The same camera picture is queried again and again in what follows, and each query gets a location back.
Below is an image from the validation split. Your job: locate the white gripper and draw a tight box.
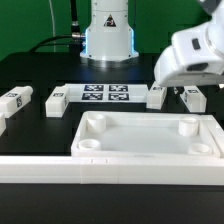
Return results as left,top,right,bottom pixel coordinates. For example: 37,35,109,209
154,22,224,87

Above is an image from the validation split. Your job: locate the white desk top tray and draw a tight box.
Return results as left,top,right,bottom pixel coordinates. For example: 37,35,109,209
71,111,221,158

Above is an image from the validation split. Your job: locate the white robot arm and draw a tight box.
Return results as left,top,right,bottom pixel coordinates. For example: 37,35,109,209
80,0,224,87

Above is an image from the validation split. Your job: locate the white right obstacle rail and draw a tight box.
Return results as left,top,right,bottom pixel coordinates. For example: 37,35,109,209
204,115,224,158

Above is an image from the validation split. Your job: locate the white obstacle rail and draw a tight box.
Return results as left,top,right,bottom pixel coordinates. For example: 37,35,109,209
204,115,224,158
0,156,224,186

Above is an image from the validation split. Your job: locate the black cable with connector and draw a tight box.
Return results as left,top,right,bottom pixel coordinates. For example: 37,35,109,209
27,0,88,54

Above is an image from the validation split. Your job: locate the white marker base plate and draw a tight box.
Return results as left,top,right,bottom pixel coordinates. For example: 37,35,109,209
67,84,148,103

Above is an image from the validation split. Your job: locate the white thin cable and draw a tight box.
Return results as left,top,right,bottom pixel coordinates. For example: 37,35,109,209
48,0,57,38

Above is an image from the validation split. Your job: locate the white front obstacle rail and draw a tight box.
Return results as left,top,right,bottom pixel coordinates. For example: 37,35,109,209
0,156,224,186

